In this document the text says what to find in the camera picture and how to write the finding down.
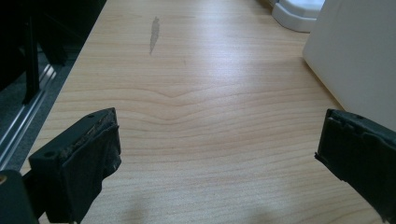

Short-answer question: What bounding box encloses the white plastic appliance base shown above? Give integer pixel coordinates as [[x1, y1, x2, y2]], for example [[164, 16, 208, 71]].
[[271, 0, 326, 34]]

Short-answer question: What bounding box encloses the black stand leg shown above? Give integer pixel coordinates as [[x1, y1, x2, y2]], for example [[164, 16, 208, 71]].
[[21, 17, 41, 105]]

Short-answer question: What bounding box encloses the metal floor rail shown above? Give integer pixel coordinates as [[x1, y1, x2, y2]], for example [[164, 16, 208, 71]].
[[0, 63, 58, 171]]

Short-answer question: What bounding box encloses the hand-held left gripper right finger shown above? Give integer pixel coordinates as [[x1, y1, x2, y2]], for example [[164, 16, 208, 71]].
[[314, 108, 396, 224]]

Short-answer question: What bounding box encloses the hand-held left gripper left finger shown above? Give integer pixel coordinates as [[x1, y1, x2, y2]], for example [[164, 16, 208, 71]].
[[28, 107, 122, 224]]

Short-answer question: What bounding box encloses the white box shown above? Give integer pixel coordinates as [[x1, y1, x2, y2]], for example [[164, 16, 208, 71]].
[[302, 0, 396, 133]]

